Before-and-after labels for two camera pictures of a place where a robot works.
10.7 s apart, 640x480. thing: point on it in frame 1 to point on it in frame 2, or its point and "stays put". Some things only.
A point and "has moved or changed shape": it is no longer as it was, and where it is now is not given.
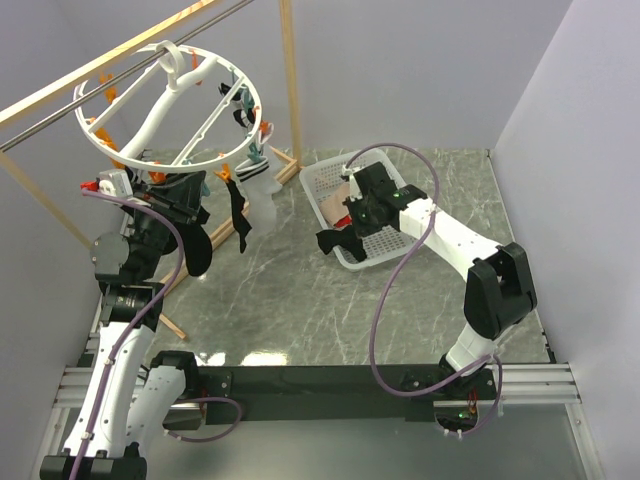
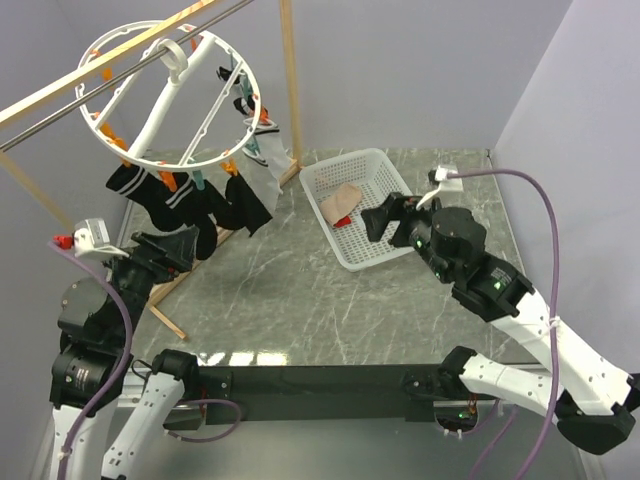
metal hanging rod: [39, 123] stays put
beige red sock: [335, 210] stays put
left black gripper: [178, 196] to [164, 254]
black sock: [240, 223] to [195, 212]
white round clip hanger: [168, 108] has moved or changed shape
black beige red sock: [346, 238] to [247, 209]
